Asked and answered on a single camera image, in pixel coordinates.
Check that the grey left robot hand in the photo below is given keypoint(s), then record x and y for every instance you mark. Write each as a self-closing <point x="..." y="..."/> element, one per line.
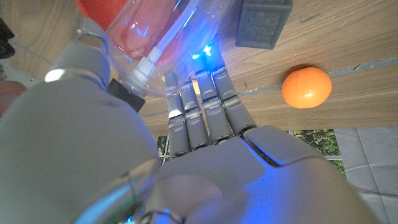
<point x="93" y="161"/>

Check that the clear dispenser bottle black pump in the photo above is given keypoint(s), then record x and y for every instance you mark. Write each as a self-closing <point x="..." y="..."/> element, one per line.
<point x="155" y="31"/>

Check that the yellow banana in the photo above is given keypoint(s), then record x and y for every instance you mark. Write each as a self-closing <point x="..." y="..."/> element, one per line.
<point x="196" y="87"/>

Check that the red bowl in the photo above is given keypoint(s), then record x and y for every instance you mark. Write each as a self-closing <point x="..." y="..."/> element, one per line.
<point x="96" y="12"/>

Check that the dark grey cube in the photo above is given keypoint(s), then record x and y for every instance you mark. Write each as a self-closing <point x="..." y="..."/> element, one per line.
<point x="262" y="25"/>

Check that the orange fruit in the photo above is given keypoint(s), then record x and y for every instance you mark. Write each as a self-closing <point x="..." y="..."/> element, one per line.
<point x="306" y="88"/>

